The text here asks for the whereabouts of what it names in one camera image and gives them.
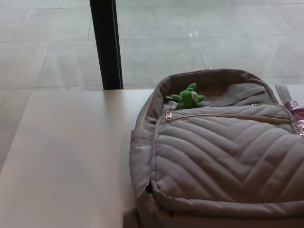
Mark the grey quilted backpack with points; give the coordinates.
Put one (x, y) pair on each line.
(221, 152)

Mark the black window frame post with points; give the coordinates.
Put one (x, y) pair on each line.
(107, 45)

